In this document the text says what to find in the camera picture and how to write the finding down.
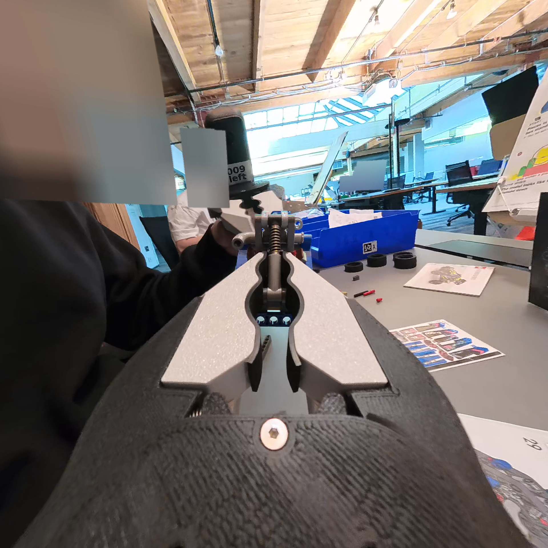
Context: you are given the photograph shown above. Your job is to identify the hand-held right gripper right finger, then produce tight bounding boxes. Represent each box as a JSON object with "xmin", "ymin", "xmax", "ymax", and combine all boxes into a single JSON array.
[{"xmin": 285, "ymin": 252, "xmax": 390, "ymax": 414}]

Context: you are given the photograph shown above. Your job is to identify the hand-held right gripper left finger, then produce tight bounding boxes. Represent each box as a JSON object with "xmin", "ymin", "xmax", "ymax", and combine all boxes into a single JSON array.
[{"xmin": 160, "ymin": 253, "xmax": 265, "ymax": 414}]

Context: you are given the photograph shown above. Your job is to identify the blue grey lego model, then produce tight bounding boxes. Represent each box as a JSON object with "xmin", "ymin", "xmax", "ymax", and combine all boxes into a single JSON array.
[{"xmin": 232, "ymin": 211, "xmax": 312, "ymax": 326}]

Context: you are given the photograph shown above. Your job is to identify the lego instruction booklet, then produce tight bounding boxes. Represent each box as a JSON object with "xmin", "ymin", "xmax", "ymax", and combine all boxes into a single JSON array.
[{"xmin": 458, "ymin": 413, "xmax": 548, "ymax": 548}]

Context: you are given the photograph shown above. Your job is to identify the lego sticker sheet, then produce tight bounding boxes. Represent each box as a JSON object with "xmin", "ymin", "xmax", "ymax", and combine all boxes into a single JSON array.
[{"xmin": 390, "ymin": 319, "xmax": 506, "ymax": 372}]

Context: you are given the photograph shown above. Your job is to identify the lego set box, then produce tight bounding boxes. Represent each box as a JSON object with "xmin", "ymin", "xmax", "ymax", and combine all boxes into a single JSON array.
[{"xmin": 528, "ymin": 237, "xmax": 548, "ymax": 311}]

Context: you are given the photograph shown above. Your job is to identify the person's left hand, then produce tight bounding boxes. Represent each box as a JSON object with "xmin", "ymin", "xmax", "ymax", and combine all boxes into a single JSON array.
[{"xmin": 211, "ymin": 220, "xmax": 241, "ymax": 258}]

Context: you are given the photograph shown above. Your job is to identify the brown cardboard sheet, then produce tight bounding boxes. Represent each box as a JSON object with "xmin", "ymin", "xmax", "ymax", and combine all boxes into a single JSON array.
[{"xmin": 306, "ymin": 130, "xmax": 349, "ymax": 204}]

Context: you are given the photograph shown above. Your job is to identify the white paper sheets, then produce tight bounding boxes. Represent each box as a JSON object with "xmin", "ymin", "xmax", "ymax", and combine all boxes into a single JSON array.
[{"xmin": 327, "ymin": 207, "xmax": 384, "ymax": 228}]

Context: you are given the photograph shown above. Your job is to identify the blue bin with white label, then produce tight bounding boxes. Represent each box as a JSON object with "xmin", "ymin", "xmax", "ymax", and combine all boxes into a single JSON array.
[{"xmin": 300, "ymin": 209, "xmax": 420, "ymax": 268}]

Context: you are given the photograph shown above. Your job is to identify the wooden cabinet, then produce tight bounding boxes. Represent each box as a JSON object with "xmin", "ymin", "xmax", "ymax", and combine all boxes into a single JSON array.
[{"xmin": 86, "ymin": 202, "xmax": 142, "ymax": 251}]

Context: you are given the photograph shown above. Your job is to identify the small booklet with buggy cover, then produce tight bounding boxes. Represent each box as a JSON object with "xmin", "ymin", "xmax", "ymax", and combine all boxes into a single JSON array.
[{"xmin": 403, "ymin": 262, "xmax": 495, "ymax": 297}]

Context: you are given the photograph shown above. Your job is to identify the white ceiling projector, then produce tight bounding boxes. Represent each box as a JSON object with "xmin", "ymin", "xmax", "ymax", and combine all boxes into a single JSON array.
[{"xmin": 363, "ymin": 78, "xmax": 403, "ymax": 108}]

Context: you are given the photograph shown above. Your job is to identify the long wooden office desk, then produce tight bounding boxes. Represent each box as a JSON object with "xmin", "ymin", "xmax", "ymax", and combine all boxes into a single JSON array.
[{"xmin": 342, "ymin": 178, "xmax": 503, "ymax": 215}]

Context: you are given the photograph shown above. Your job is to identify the person's black clothed body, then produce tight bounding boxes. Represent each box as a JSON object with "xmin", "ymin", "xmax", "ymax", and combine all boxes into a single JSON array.
[{"xmin": 0, "ymin": 199, "xmax": 189, "ymax": 548}]

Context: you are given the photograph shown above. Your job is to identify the dark computer monitor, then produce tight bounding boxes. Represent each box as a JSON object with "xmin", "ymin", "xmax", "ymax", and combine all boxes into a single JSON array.
[{"xmin": 414, "ymin": 229, "xmax": 535, "ymax": 270}]

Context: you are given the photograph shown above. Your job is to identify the black office chair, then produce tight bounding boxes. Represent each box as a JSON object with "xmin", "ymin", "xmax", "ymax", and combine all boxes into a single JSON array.
[{"xmin": 445, "ymin": 163, "xmax": 474, "ymax": 226}]

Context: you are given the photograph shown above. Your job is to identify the white instruction poster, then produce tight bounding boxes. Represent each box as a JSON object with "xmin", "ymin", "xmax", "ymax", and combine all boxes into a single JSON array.
[{"xmin": 481, "ymin": 79, "xmax": 548, "ymax": 212}]

